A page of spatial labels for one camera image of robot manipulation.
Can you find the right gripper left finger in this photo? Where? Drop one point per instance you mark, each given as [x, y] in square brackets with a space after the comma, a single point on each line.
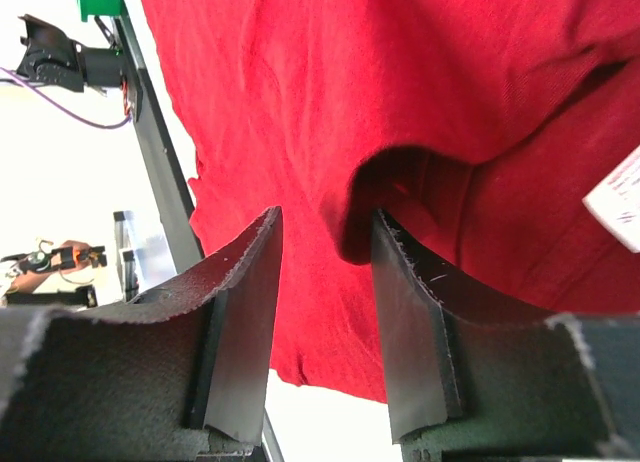
[177, 374]

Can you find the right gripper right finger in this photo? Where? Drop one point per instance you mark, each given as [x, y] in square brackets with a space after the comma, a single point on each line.
[474, 375]

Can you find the dark red t-shirt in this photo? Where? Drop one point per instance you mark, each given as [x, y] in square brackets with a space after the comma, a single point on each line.
[479, 125]

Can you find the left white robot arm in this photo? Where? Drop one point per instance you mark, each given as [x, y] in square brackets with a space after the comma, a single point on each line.
[52, 58]

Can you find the black operator control device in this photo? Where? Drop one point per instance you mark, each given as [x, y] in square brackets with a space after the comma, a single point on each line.
[27, 271]

